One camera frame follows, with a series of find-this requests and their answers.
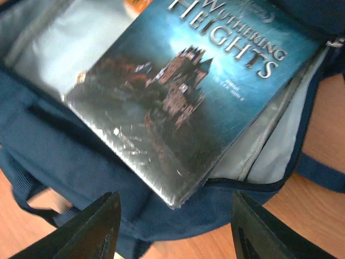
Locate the navy blue student backpack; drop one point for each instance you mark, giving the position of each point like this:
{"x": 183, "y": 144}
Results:
{"x": 58, "y": 166}

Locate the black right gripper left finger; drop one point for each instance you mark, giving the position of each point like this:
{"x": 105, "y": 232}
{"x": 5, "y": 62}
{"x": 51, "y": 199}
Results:
{"x": 92, "y": 233}

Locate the dark teal Bronte book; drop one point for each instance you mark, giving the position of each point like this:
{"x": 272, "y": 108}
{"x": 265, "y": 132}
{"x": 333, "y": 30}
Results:
{"x": 184, "y": 81}

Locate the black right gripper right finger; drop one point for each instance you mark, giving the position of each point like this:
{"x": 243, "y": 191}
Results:
{"x": 259, "y": 234}

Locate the orange 39-Storey Treehouse book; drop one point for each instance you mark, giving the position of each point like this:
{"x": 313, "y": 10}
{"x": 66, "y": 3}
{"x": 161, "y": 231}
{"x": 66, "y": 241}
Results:
{"x": 136, "y": 6}

